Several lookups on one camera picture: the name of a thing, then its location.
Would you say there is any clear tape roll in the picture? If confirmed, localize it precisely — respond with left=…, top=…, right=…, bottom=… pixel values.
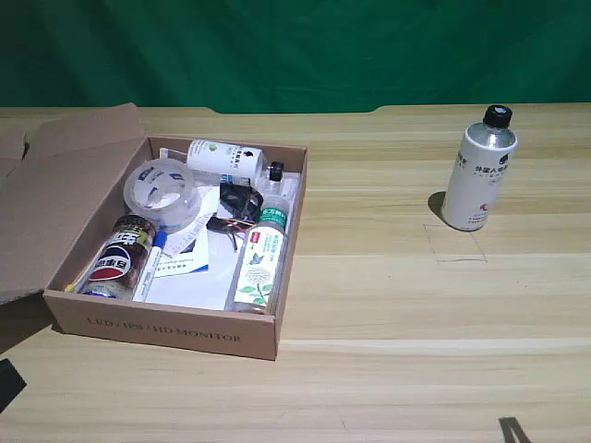
left=123, top=159, right=203, bottom=233

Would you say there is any white bottle with black cap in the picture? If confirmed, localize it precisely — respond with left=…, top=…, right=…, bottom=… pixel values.
left=440, top=104, right=519, bottom=233

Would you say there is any green backdrop cloth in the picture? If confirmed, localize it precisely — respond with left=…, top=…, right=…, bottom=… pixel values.
left=0, top=0, right=591, bottom=114

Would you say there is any dark Pepsi bottle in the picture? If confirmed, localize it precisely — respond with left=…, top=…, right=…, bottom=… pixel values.
left=76, top=214, right=158, bottom=301

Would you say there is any green-capped bottle with flower label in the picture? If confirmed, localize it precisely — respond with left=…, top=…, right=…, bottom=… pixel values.
left=224, top=193, right=293, bottom=316

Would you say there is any white paper receipt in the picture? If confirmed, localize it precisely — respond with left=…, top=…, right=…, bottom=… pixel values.
left=163, top=210, right=211, bottom=257

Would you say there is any black angular object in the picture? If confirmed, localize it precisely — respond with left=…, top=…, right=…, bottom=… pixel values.
left=0, top=358, right=28, bottom=415

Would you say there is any white booklet with blue print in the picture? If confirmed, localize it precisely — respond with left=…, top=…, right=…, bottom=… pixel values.
left=151, top=225, right=211, bottom=279

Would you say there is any brown cardboard box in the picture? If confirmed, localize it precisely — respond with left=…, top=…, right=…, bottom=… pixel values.
left=0, top=102, right=309, bottom=363

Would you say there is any black fan with coloured wires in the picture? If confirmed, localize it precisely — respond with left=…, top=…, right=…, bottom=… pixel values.
left=205, top=182, right=265, bottom=254

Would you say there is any white bottle with green logo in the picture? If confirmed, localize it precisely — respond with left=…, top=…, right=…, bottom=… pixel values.
left=186, top=138, right=286, bottom=184

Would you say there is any white marker with blue cap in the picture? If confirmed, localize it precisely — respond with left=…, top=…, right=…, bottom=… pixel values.
left=132, top=230, right=170, bottom=304

